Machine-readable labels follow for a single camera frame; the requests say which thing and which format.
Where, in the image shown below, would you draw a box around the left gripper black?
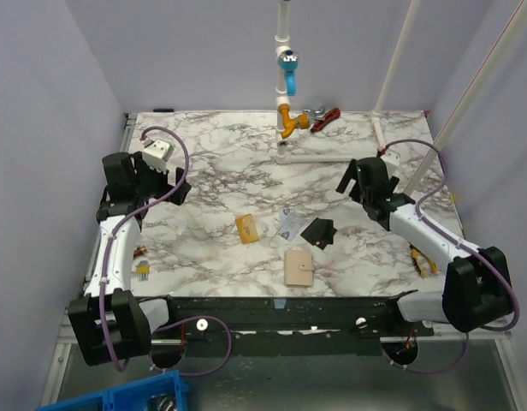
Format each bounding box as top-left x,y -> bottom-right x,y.
133,152 -> 192,205

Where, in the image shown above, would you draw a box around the beige leather card holder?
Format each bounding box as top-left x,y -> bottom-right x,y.
284,249 -> 314,287

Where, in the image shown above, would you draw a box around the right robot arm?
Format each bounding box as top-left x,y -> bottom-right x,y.
336,157 -> 519,336

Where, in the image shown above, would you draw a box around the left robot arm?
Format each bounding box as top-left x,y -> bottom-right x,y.
68,149 -> 191,366

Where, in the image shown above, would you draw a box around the gold card middle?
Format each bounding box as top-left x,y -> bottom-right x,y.
235,214 -> 260,245

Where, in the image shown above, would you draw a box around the red black pliers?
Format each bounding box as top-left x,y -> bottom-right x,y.
302,106 -> 341,134

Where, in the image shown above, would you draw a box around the brown faucet tap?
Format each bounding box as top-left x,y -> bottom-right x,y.
133,246 -> 147,259

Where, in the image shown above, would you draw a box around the orange pipe valve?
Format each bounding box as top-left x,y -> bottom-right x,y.
277,104 -> 311,140

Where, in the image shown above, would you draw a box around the blue pipe valve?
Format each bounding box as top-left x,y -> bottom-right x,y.
275,46 -> 299,97

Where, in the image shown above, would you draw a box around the blue tape piece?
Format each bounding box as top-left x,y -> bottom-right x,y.
273,298 -> 287,309

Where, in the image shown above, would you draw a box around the blue plastic bin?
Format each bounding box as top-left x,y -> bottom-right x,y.
38,371 -> 189,411

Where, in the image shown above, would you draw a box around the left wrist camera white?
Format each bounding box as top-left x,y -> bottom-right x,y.
142,139 -> 174,174

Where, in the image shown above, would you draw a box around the aluminium rail frame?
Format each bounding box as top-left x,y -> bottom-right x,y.
53,113 -> 521,411

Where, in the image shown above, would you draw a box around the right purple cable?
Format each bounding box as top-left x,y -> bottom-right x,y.
381,139 -> 521,373

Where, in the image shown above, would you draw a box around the yellow handled pliers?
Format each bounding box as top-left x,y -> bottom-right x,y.
410,245 -> 438,278

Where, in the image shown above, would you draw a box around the white PVC pipe frame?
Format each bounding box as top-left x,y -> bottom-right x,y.
274,0 -> 527,196

